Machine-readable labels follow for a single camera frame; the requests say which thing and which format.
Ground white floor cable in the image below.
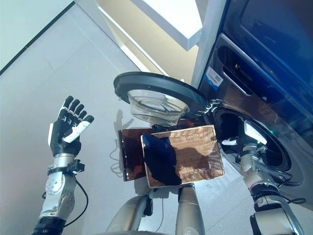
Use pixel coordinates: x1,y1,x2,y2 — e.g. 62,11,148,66
109,139,123,177

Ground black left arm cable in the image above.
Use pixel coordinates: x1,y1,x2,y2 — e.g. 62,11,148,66
65,178,89,227

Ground blue barcode sticker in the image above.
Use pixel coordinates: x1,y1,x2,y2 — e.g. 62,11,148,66
204,68,224,91

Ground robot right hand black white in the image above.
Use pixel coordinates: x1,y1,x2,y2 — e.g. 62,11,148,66
221,121,268,153

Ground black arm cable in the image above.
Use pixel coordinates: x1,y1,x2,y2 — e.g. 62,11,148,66
266,168,306,204
65,178,89,227

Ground dark grey washing machine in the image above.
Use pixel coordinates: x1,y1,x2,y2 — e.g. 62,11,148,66
198,33,313,209

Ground dark brown tray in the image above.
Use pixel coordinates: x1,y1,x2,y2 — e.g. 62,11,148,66
117,119,199,182

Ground round glass washing machine door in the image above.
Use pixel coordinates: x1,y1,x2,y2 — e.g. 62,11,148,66
113,70,207,127

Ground navy blue garment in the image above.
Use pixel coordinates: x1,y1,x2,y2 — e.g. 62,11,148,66
141,133,183,187

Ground thin grey cable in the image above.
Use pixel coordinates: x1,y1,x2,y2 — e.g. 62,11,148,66
159,198,165,231

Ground brown wicker laundry basket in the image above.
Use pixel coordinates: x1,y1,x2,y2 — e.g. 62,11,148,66
140,124,225,189

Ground robot grey torso and legs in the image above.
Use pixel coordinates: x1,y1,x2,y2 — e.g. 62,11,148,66
105,185,205,235

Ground robot left hand black white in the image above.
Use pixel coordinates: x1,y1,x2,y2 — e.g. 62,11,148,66
47,95,95,157

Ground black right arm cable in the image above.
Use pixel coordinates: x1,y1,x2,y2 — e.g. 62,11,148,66
266,168,306,204

